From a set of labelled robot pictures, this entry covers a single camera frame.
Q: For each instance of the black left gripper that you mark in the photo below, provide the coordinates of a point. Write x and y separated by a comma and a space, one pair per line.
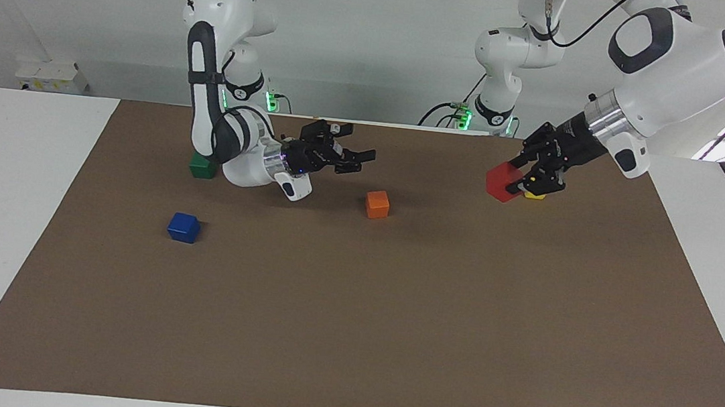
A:
563, 150

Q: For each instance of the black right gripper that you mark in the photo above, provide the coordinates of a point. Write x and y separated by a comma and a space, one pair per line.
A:
310, 154

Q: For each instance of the red wooden block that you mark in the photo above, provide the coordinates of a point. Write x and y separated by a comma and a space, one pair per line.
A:
499, 181

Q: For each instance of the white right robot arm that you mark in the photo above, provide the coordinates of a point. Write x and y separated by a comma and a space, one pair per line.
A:
217, 47

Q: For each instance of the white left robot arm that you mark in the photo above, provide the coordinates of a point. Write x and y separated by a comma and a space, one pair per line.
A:
673, 67

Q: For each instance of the yellow wooden block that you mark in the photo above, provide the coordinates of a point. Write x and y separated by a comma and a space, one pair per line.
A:
535, 197

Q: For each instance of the orange wooden block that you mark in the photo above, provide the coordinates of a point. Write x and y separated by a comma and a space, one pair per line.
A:
377, 205

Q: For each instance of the green wooden block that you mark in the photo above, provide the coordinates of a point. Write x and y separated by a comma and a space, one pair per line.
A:
199, 169

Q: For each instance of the blue wooden block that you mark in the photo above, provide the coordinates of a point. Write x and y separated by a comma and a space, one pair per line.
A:
183, 228

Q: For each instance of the brown table mat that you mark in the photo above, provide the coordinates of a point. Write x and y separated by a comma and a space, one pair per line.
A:
356, 324

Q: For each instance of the white box with yellow label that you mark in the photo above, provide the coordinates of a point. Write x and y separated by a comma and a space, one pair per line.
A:
52, 76

